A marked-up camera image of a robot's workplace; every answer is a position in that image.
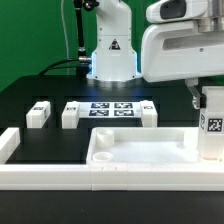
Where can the marker tag plate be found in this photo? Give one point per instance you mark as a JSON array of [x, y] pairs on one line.
[[109, 110]]

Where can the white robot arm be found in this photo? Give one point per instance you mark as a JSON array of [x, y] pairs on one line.
[[114, 62]]

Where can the white desk top tray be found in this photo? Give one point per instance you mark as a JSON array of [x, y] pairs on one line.
[[160, 145]]

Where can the white U-shaped fence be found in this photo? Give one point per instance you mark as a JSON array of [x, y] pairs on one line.
[[205, 175]]

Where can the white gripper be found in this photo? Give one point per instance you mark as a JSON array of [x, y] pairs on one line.
[[174, 51]]

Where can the black camera pole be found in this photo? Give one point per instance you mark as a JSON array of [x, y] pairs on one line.
[[80, 5]]

